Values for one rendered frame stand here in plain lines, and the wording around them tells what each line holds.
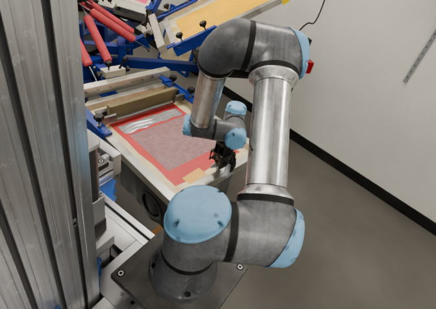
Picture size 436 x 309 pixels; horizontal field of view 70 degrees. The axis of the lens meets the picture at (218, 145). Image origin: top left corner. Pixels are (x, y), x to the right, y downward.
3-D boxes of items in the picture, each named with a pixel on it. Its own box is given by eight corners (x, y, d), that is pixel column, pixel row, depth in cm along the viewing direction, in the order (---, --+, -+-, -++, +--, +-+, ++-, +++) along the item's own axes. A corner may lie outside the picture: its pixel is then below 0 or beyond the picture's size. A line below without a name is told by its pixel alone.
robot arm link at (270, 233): (216, 260, 65) (240, 39, 81) (284, 267, 67) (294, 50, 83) (227, 265, 53) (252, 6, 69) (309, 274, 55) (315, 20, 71)
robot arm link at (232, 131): (212, 148, 105) (212, 129, 114) (244, 153, 107) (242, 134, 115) (217, 129, 100) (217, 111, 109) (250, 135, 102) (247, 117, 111)
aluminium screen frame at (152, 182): (263, 156, 155) (265, 150, 153) (172, 211, 117) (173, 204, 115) (165, 86, 192) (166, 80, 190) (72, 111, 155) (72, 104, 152)
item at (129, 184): (174, 231, 156) (183, 182, 134) (160, 240, 150) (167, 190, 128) (122, 176, 177) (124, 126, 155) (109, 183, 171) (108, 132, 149)
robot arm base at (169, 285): (187, 320, 62) (194, 296, 56) (134, 272, 67) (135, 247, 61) (228, 267, 73) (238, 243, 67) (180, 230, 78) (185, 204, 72)
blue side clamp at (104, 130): (113, 143, 143) (112, 130, 139) (102, 146, 140) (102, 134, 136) (80, 111, 158) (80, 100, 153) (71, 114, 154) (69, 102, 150)
